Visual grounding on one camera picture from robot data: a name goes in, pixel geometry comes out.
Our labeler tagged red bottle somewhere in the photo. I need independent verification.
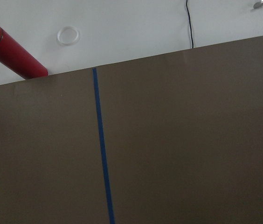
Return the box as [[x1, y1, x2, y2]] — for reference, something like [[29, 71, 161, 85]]
[[0, 27, 48, 79]]

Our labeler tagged clear tape ring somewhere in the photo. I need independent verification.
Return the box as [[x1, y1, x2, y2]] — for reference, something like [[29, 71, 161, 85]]
[[56, 26, 81, 46]]

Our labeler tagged silver reacher grabber stick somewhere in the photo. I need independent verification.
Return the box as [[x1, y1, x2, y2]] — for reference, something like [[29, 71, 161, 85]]
[[252, 0, 263, 10]]

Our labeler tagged thin black table cable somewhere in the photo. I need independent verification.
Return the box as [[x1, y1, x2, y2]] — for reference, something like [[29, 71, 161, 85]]
[[185, 0, 194, 49]]

